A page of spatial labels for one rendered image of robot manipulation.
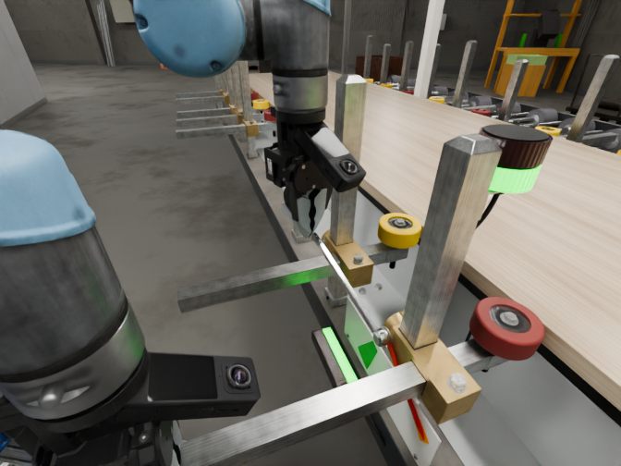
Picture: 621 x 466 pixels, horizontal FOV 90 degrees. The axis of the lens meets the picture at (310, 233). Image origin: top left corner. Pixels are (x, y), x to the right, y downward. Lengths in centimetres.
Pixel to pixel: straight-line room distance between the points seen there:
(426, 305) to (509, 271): 22
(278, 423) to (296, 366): 107
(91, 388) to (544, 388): 59
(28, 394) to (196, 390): 11
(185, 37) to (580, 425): 66
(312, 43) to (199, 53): 18
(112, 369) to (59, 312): 6
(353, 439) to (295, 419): 94
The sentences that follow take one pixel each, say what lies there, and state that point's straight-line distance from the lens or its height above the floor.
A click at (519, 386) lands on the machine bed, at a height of 72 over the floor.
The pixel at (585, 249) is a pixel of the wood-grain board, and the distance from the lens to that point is 72.
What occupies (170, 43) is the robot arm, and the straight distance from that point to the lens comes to 29.
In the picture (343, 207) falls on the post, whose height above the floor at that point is 95.
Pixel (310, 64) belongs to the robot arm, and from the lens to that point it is 43.
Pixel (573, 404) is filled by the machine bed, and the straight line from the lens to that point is 63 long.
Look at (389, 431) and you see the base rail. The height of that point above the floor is 70.
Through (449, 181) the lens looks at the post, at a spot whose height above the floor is 110.
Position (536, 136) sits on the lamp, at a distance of 35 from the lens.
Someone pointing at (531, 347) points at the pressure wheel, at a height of 90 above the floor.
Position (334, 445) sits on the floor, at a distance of 132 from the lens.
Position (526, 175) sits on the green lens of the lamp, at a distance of 35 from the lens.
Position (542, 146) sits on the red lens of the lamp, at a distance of 34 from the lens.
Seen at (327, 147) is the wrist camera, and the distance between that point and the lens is 44.
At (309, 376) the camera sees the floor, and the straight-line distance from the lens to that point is 144.
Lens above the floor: 122
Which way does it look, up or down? 34 degrees down
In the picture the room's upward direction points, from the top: straight up
